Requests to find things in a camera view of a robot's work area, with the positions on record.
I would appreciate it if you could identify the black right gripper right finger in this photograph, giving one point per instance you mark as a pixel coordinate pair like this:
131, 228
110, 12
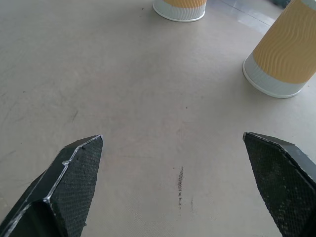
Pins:
279, 177

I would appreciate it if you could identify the orange and white paper cup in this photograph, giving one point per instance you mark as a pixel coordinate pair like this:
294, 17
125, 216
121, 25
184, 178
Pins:
282, 56
181, 10

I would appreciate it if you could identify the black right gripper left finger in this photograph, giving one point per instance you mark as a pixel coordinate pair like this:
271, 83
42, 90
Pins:
71, 182

